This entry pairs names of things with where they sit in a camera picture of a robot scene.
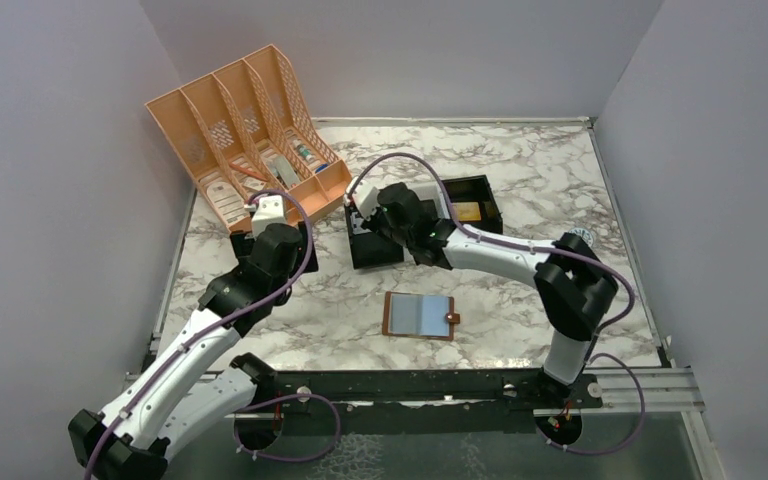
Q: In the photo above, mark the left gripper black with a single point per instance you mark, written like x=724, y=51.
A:
x=245, y=242

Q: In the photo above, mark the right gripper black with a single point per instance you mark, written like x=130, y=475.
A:
x=372, y=224

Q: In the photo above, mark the brown leather card holder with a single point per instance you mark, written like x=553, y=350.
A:
x=419, y=316

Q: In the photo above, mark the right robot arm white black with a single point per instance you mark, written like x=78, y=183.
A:
x=574, y=287

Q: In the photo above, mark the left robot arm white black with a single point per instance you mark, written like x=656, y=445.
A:
x=140, y=432

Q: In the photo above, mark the gold card in black bin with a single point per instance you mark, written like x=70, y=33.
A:
x=468, y=211

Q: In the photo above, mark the black bin left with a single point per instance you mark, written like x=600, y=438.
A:
x=367, y=249

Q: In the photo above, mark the black bin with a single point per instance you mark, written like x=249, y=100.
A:
x=367, y=249
x=477, y=189

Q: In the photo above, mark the black bin right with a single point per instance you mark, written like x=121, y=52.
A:
x=477, y=189

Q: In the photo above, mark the orange plastic file organizer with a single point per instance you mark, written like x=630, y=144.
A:
x=246, y=127

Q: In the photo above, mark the blue white small jar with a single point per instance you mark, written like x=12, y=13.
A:
x=585, y=234

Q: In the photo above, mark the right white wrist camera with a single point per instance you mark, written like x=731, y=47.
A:
x=362, y=196

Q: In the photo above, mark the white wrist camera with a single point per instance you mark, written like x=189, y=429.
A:
x=265, y=211
x=362, y=196

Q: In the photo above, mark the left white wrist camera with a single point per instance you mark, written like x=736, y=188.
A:
x=265, y=211

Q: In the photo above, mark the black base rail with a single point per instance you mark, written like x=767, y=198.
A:
x=395, y=402

